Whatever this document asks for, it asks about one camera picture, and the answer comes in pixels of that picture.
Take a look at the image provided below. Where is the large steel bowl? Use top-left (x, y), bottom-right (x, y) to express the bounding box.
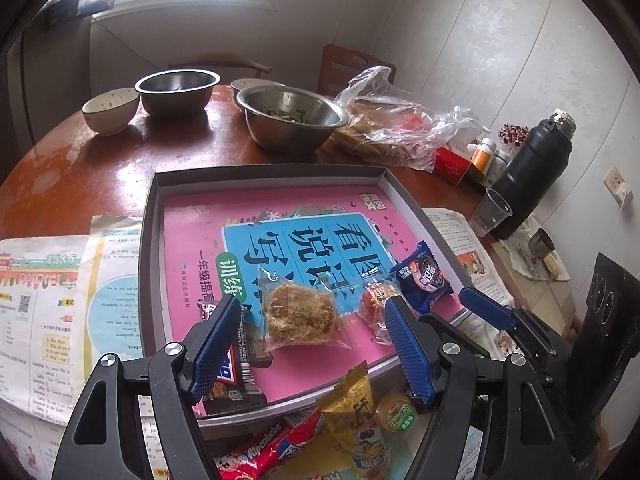
top-left (236, 85), bottom-right (349, 153)

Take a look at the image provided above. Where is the grey cardboard box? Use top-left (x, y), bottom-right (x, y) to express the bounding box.
top-left (137, 164), bottom-right (518, 428)

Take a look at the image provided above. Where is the colourful newspaper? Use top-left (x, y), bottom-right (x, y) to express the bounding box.
top-left (0, 207), bottom-right (521, 480)

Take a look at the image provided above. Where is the clear meat floss cake packet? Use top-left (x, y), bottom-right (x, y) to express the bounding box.
top-left (257, 265), bottom-right (353, 351)

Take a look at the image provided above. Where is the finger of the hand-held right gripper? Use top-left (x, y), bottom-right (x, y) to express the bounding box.
top-left (459, 286), bottom-right (531, 333)
top-left (419, 311), bottom-right (496, 361)

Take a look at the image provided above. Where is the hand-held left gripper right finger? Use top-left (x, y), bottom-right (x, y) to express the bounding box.
top-left (384, 297), bottom-right (571, 480)

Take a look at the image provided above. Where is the red snack packet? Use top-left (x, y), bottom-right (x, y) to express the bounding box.
top-left (212, 407), bottom-right (326, 480)

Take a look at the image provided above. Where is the brown chocolate bar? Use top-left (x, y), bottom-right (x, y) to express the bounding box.
top-left (202, 302), bottom-right (269, 416)

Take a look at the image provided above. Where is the white ceramic bowl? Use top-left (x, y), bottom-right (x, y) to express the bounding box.
top-left (81, 87), bottom-right (141, 136)
top-left (230, 78), bottom-right (281, 111)

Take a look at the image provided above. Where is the blue cookie packet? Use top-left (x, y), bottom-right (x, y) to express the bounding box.
top-left (389, 240), bottom-right (455, 313)

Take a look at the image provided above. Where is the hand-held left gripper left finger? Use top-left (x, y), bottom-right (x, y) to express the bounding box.
top-left (52, 294), bottom-right (242, 480)

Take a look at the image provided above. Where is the steel cup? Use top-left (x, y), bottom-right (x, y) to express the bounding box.
top-left (529, 228), bottom-right (557, 257)

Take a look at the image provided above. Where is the green label round pastry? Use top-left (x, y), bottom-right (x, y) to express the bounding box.
top-left (376, 389), bottom-right (418, 435)

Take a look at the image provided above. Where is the red tissue box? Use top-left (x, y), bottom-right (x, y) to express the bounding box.
top-left (432, 145), bottom-right (486, 186)

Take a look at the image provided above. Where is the clear plastic cup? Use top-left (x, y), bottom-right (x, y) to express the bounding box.
top-left (468, 187), bottom-right (514, 237)

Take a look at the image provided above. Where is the white medicine bottle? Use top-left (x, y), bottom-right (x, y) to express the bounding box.
top-left (487, 149), bottom-right (511, 186)

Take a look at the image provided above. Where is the pink book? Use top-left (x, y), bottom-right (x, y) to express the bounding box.
top-left (162, 185), bottom-right (471, 406)

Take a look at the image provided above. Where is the round red pastry packet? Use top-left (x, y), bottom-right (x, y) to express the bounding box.
top-left (356, 280), bottom-right (401, 346)

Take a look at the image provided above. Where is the black thermos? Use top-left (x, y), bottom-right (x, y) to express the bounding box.
top-left (487, 109), bottom-right (577, 241)

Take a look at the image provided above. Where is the yellow snack packet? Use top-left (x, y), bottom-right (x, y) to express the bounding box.
top-left (317, 360), bottom-right (393, 471)

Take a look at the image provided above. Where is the white wall socket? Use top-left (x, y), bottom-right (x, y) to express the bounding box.
top-left (604, 166), bottom-right (628, 200)

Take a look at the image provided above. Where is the crumpled paper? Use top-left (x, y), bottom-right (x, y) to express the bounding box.
top-left (500, 230), bottom-right (571, 281)

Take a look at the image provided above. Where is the orange medicine bottle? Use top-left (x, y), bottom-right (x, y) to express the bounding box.
top-left (470, 137), bottom-right (498, 173)

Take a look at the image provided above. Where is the clear plastic bag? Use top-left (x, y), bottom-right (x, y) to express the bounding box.
top-left (332, 66), bottom-right (493, 173)

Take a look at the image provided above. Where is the white cable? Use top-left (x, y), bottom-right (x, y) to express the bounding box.
top-left (597, 192), bottom-right (631, 261)

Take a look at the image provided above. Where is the wooden chair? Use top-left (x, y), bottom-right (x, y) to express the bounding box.
top-left (317, 44), bottom-right (396, 98)

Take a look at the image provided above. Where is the small steel bowl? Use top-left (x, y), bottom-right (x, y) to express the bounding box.
top-left (134, 70), bottom-right (222, 120)

